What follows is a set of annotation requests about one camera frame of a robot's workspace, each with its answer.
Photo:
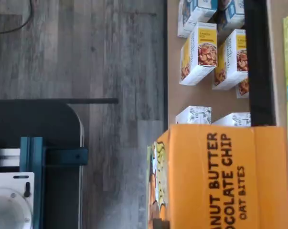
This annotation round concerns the black robot table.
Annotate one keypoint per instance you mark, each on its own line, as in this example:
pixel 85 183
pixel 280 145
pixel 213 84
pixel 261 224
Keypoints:
pixel 57 124

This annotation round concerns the blue label oatmeal box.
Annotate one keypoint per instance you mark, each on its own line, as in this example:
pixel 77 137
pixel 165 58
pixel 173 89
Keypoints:
pixel 231 14
pixel 194 16

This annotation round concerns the white mount plate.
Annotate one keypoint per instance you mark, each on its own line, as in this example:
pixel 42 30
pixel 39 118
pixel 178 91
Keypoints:
pixel 19 181

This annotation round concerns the teal metal frame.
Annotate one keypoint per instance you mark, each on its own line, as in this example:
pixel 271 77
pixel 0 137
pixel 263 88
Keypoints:
pixel 34 155

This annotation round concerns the yellow label granola box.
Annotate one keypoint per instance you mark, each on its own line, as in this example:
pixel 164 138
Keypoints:
pixel 198 55
pixel 242 89
pixel 229 62

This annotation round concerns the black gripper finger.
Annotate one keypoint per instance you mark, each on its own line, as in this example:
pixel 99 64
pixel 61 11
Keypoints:
pixel 163 225

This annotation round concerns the black metal shelf rack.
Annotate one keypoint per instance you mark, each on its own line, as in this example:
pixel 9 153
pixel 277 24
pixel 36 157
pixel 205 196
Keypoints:
pixel 260 71

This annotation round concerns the orange Bobo's oat bites box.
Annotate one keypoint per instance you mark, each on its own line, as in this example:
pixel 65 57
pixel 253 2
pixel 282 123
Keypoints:
pixel 217 179

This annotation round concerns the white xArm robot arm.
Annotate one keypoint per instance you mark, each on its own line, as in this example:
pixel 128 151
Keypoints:
pixel 5 210

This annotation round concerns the white patterned pantry box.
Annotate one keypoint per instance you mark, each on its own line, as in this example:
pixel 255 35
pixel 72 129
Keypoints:
pixel 192 115
pixel 232 120

